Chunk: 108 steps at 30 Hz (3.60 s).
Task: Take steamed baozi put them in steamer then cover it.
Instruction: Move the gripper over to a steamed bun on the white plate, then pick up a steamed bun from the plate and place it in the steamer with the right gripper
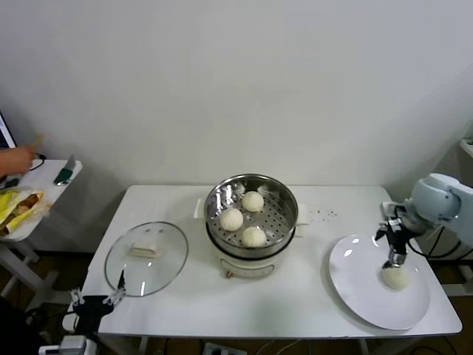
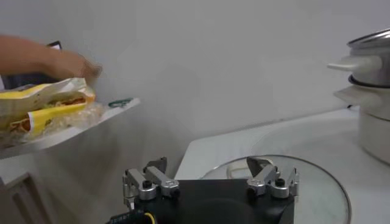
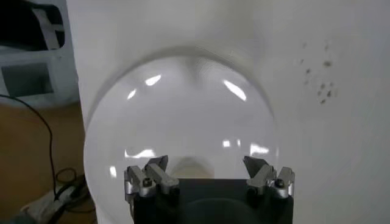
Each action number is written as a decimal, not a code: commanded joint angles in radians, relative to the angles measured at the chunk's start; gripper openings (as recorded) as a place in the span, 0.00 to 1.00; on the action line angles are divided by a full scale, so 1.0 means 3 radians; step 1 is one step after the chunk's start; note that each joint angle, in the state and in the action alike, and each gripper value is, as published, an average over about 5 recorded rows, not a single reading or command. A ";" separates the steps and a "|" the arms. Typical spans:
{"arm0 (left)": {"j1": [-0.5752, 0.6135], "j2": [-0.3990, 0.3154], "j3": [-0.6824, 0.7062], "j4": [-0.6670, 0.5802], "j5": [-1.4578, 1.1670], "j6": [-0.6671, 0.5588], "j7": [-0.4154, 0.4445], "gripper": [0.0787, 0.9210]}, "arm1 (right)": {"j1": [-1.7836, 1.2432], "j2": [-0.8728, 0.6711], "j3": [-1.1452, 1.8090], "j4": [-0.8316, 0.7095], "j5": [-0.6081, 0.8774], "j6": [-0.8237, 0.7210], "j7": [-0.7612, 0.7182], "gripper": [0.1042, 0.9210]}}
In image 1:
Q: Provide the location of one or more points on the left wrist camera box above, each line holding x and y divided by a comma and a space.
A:
63, 345

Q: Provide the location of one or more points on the stainless steel steamer basket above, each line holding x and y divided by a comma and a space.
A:
277, 222

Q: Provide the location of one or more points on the white steamed baozi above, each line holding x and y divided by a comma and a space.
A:
252, 201
395, 281
231, 219
253, 236

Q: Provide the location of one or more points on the white shelf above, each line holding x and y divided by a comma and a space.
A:
467, 148

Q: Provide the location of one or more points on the small black device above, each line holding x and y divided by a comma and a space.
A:
13, 182

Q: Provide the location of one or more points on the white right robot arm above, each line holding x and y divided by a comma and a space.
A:
443, 199

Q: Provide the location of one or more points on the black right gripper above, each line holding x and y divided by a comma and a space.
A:
397, 240

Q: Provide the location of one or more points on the white round plate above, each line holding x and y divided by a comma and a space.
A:
362, 281

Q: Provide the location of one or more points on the white floor power strip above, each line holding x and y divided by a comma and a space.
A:
218, 349

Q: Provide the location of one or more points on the white side table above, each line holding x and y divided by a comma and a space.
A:
46, 286

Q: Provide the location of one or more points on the open laptop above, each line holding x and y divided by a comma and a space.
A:
4, 133

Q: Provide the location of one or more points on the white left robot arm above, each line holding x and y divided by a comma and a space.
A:
92, 344

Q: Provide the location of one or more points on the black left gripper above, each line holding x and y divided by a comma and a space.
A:
90, 307

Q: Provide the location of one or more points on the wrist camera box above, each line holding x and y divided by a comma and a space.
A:
388, 208
63, 345

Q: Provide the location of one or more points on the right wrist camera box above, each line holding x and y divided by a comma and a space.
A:
388, 208

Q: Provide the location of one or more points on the person's bare hand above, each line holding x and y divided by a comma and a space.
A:
16, 161

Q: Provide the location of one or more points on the yellow snack bag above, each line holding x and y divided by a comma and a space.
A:
15, 207

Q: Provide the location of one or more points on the glass pot lid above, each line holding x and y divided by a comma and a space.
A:
155, 266

